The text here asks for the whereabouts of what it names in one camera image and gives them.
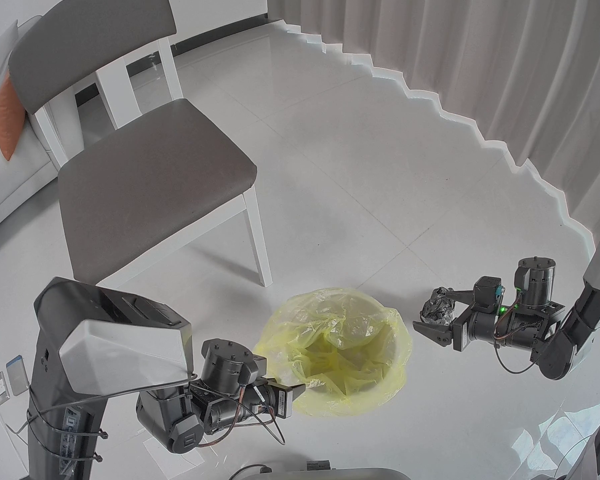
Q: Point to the orange cushion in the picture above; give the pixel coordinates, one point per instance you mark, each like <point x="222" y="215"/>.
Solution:
<point x="9" y="123"/>

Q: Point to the white trash bin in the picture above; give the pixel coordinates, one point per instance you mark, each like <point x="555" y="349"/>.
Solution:
<point x="386" y="340"/>

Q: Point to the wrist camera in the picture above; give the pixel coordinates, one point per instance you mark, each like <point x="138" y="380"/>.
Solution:
<point x="487" y="293"/>
<point x="252" y="368"/>

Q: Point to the white sofa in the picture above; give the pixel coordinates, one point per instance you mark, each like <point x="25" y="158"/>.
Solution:
<point x="5" y="193"/>

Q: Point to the black plastic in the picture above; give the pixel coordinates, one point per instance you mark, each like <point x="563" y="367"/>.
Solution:
<point x="437" y="309"/>

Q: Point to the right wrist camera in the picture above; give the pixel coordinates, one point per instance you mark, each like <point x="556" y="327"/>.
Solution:
<point x="487" y="293"/>

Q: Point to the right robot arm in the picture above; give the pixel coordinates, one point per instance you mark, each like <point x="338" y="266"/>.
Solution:
<point x="570" y="328"/>

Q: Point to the white curtain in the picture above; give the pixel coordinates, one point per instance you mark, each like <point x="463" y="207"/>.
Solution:
<point x="480" y="43"/>

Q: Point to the grey and white chair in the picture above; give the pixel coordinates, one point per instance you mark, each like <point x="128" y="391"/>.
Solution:
<point x="155" y="168"/>

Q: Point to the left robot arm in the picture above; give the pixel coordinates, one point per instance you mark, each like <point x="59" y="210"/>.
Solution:
<point x="120" y="348"/>

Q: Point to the yellow plastic bag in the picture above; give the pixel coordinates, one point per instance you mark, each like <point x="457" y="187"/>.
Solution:
<point x="290" y="333"/>

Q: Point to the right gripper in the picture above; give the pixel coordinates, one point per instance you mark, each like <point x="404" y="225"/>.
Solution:
<point x="477" y="330"/>

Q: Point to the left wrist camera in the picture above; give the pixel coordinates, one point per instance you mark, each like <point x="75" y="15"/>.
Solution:
<point x="252" y="368"/>

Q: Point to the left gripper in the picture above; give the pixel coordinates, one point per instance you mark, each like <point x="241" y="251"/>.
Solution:
<point x="272" y="402"/>

